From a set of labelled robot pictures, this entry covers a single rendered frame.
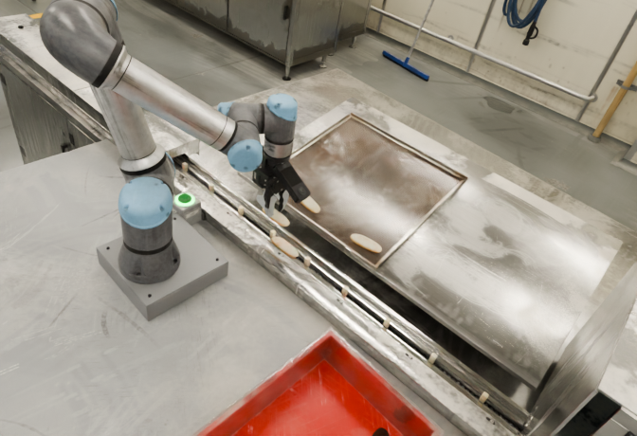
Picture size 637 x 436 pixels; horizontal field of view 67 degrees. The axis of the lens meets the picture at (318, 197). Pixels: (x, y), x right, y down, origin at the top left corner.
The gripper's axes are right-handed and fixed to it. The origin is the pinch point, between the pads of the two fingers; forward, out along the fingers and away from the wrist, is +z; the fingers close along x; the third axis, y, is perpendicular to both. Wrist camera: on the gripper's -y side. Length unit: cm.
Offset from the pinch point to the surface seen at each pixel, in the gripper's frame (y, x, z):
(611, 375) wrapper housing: -81, 18, -36
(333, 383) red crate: -42.4, 21.6, 11.9
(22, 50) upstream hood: 135, 10, 1
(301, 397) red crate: -40, 30, 12
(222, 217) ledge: 14.4, 7.7, 7.6
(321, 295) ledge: -25.1, 6.9, 8.0
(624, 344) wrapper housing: -81, 11, -36
